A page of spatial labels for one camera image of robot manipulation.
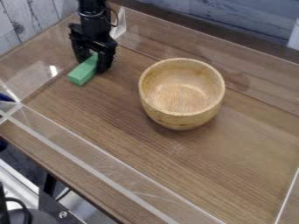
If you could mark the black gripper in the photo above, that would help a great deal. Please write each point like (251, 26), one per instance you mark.
(89, 37)

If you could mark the green rectangular block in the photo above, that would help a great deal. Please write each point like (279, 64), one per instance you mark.
(83, 72)

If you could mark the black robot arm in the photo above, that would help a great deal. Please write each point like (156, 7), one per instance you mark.
(93, 6)

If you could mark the light wooden bowl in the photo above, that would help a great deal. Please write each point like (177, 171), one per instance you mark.
(181, 92)

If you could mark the black table leg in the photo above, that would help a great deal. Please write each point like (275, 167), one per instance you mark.
(49, 185)

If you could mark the clear acrylic enclosure wall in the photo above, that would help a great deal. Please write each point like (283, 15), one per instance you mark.
(227, 173)

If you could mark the black metal bracket with screw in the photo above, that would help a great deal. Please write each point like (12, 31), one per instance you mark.
(56, 210)

